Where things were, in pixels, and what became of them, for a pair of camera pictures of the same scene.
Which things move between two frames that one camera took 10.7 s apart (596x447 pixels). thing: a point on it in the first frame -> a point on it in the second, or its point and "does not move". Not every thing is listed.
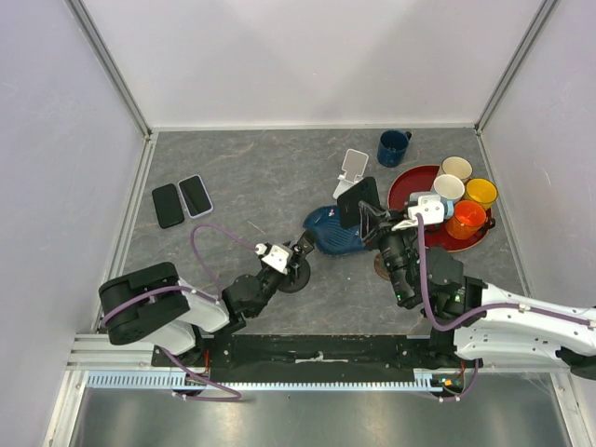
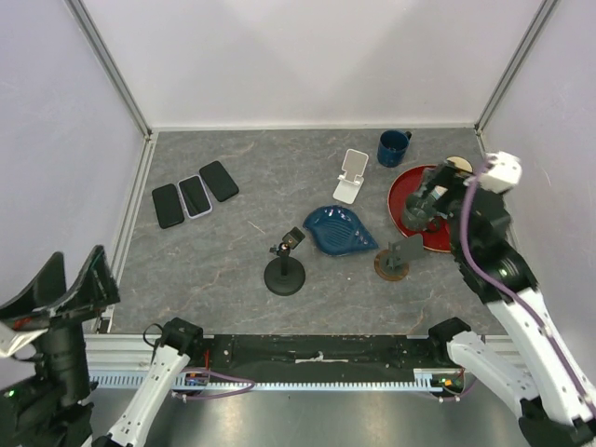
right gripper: (368, 218) -> (447, 175)
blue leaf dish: (330, 236) does not move
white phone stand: (354, 165) does not move
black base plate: (306, 358) does not move
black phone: (348, 203) -> (219, 182)
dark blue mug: (393, 147) does not move
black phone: (168, 206) does not move
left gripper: (294, 265) -> (93, 288)
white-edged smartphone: (195, 195) does not move
